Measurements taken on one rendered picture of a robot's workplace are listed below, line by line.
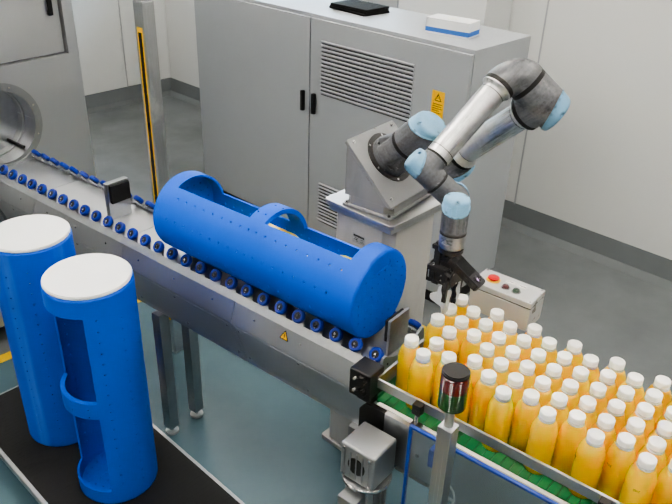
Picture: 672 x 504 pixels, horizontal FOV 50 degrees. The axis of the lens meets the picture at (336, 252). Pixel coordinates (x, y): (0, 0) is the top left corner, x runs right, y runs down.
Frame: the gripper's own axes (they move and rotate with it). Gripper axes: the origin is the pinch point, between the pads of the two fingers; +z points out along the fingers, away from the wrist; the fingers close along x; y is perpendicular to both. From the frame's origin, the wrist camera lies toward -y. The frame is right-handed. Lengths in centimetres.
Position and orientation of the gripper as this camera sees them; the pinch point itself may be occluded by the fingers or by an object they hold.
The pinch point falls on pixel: (449, 308)
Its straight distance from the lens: 214.9
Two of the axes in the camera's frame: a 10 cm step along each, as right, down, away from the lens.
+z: -0.3, 8.7, 4.9
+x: -6.2, 3.7, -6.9
